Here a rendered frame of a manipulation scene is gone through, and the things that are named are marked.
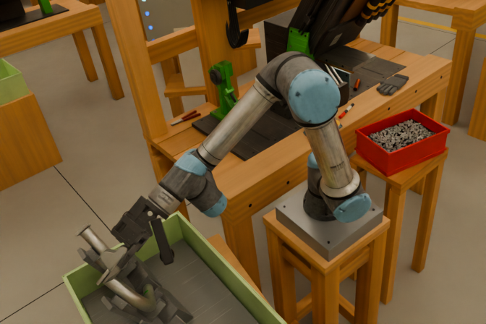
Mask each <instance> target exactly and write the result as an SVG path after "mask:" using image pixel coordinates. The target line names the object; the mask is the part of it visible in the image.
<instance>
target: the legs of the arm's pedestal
mask: <svg viewBox="0 0 486 324"><path fill-rule="evenodd" d="M265 228H266V235H267V242H268V254H269V260H270V273H271V280H272V287H273V299H274V306H275V311H276V312H277V313H278V314H279V315H280V316H281V317H282V318H283V319H284V320H285V322H286V323H287V324H299V323H298V321H300V320H301V319H302V318H303V317H304V316H305V315H307V314H308V313H310V312H311V311H312V324H338V313H340V314H341V315H343V316H344V317H345V318H346V319H347V320H348V321H349V322H350V323H351V324H377V322H378V309H379V302H380V290H381V283H382V276H383V263H384V256H385V243H386V237H387V230H386V231H384V232H383V233H382V234H381V235H379V236H378V237H376V238H375V239H374V240H372V241H371V242H370V243H369V244H367V245H366V246H365V247H363V248H362V249H361V250H360V251H358V252H357V253H356V254H354V255H353V256H351V257H350V258H349V259H348V260H347V261H345V262H344V263H342V264H341V265H340V266H338V267H337V268H336V269H335V270H333V271H332V272H331V273H329V274H328V275H327V276H324V275H323V274H322V273H320V272H319V271H318V270H317V269H316V268H314V267H313V266H312V265H311V264H309V263H308V262H307V261H306V260H305V259H304V258H303V257H302V256H301V255H299V254H298V253H297V252H296V251H294V250H293V249H292V248H291V247H290V246H289V245H288V244H287V243H285V242H284V241H283V240H282V239H281V238H279V237H278V236H277V235H276V234H274V233H273V232H272V231H271V230H270V229H269V228H268V227H267V226H265ZM294 268H296V269H297V270H298V271H299V272H300V273H301V274H302V275H303V276H305V277H306V278H307V279H308V280H309V281H311V289H312V292H310V293H309V294H308V295H307V296H305V297H304V298H303V299H301V300H300V301H299V302H297V301H296V290H295V279H294ZM356 270H357V285H356V298H355V306H353V305H352V304H351V303H350V302H349V301H347V300H346V299H345V298H344V297H343V296H341V295H340V294H339V284H340V283H341V282H342V281H343V280H344V279H346V278H347V277H348V276H350V275H351V274H352V273H353V272H354V271H356Z"/></svg>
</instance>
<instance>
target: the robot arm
mask: <svg viewBox="0 0 486 324"><path fill-rule="evenodd" d="M283 98H285V100H286V102H287V103H288V106H289V109H290V111H291V114H292V116H293V118H294V121H295V123H296V124H297V125H299V126H300V127H303V128H304V131H305V133H306V136H307V139H308V141H309V144H310V147H311V148H312V152H311V153H310V154H309V156H308V161H307V176H308V188H307V191H306V193H305V195H304V198H303V208H304V211H305V213H306V214H307V215H308V216H309V217H311V218H314V219H315V220H318V221H334V220H338V221H340V222H342V223H350V222H352V221H355V220H357V219H359V218H361V217H362V216H363V215H364V214H366V212H367V211H368V210H369V209H370V206H371V203H372V202H371V199H370V196H369V195H368V194H367V193H366V192H365V191H364V189H363V187H362V183H361V180H360V178H359V174H358V173H357V172H356V171H355V170H354V169H352V168H351V166H350V163H349V159H348V157H347V154H346V150H345V147H344V143H343V140H342V138H341V134H340V131H339V128H338V125H337V122H336V118H335V116H336V114H337V113H338V106H339V103H340V99H341V96H340V92H339V89H338V86H337V84H336V83H335V81H334V80H333V78H332V77H331V76H330V75H329V74H327V73H326V72H324V71H323V70H322V69H321V68H320V67H319V66H318V65H317V64H316V63H315V62H314V61H313V60H312V58H310V57H309V56H308V55H307V54H305V53H302V52H300V51H289V52H286V53H283V54H281V55H279V56H277V57H276V58H274V59H273V60H271V61H270V62H269V63H268V64H266V65H265V66H264V67H263V68H262V69H261V71H260V72H259V73H258V74H257V75H256V76H255V84H254V85H253V86H252V87H251V88H250V89H249V90H248V91H247V92H246V93H245V94H244V96H243V97H242V98H241V99H240V100H239V102H238V103H237V104H236V105H235V106H234V107H233V109H232V110H230V112H228V114H227V115H226V116H225V117H224V118H223V120H222V121H221V122H220V123H219V124H218V126H217V127H216V128H215V129H214V130H213V131H212V132H211V133H210V134H209V135H208V136H207V138H206V139H205V140H204V141H203V142H202V144H201V145H200V146H199V147H198V148H193V149H190V150H188V151H186V152H185V153H184V155H183V156H182V157H181V158H180V159H179V160H178V161H177V162H176V163H175V164H174V165H173V167H172V168H171V169H170V170H169V172H168V173H167V174H166V175H165V177H164V178H162V180H161V181H160V182H159V183H158V184H159V185H157V186H156V187H155V188H154V190H153V191H152V192H151V193H150V194H149V195H148V197H149V199H145V198H144V197H143V196H142V195H141V196H140V198H139V199H138V201H137V202H136V203H135V204H134V205H133V206H132V207H131V208H130V210H129V211H127V212H125V213H126V214H125V213H124V214H123V216H122V217H121V218H120V220H119V222H118V224H117V225H115V226H114V227H113V228H112V230H111V232H110V233H111V234H112V235H113V236H115V237H116V238H115V239H117V240H118V241H119V242H121V243H122V242H123V243H124V244H123V245H121V246H120V247H119V248H118V249H117V250H112V249H106V250H105V251H104V252H103V253H102V254H101V260H102V261H103V263H104V265H105V266H106V267H107V268H108V270H109V272H110V273H109V274H108V276H107V277H106V278H105V279H104V281H103V282H104V283H107V282H109V281H111V280H113V279H114V278H115V277H116V275H117V274H118V273H119V271H120V270H121V269H122V268H123V267H124V266H125V265H126V264H127V262H128V261H129V260H130V258H131V257H132V256H133V255H134V253H136V252H138V251H139V250H140V249H141V247H142V246H143V245H144V243H146V241H147V240H148V239H149V238H150V237H151V236H152V235H153V232H154V235H155V239H156V241H157V244H158V248H159V250H160V255H159V257H160V259H161V261H162V262H163V264H164V265H169V264H171V263H173V262H174V251H173V250H172V248H170V245H169V241H168V239H167V236H166V232H165V230H164V227H163V223H162V220H161V218H157V216H158V215H159V216H160V217H162V218H163V219H165V220H166V219H167V218H168V217H169V215H171V214H172V213H173V212H174V211H175V210H176V209H177V208H178V206H179V205H180V204H181V202H182V201H183V200H184V199H185V198H186V199H187V200H188V201H189V202H191V203H192V204H193V205H194V206H195V207H196V208H197V209H198V210H199V211H200V212H201V213H204V214H205V215H206V216H208V217H211V218H214V217H216V216H218V215H220V214H221V213H222V212H223V211H224V210H225V208H226V205H227V199H226V196H225V195H224V194H223V193H222V191H220V190H219V189H218V188H217V186H216V182H215V180H214V178H213V174H212V172H211V171H212V170H213V169H214V168H215V167H216V166H217V165H218V164H219V163H220V162H221V161H222V160H223V158H224V157H225V156H226V155H227V154H228V153H229V152H230V150H231V149H232V148H233V147H234V146H235V145H236V144H237V143H238V142H239V141H240V140H241V139H242V138H243V136H245V134H246V133H247V132H248V131H249V130H250V129H251V128H252V126H253V125H254V124H255V123H256V122H257V121H258V120H259V119H260V117H261V116H262V115H263V114H264V113H265V112H266V111H267V110H268V109H269V108H270V107H271V106H272V105H273V104H274V103H275V102H276V101H281V100H282V99H283ZM149 211H151V212H152V213H153V214H152V215H151V216H149V215H148V212H149ZM149 221H150V223H151V226H152V228H153V231H152V229H151V227H150V223H149ZM129 247H130V248H129ZM125 252H126V253H125ZM124 253H125V254H124ZM122 255H124V256H123V257H122Z"/></svg>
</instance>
